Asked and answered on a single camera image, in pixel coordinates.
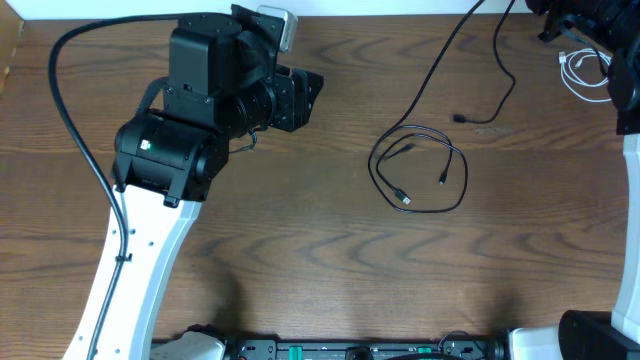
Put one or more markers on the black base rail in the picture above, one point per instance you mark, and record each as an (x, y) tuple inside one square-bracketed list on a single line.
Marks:
[(460, 347)]

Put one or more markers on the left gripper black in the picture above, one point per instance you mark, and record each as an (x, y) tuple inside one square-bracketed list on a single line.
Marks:
[(286, 101)]

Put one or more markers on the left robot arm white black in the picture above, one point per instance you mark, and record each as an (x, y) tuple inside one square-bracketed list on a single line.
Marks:
[(223, 82)]

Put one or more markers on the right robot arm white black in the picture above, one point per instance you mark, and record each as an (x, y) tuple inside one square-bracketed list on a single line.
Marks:
[(591, 334)]

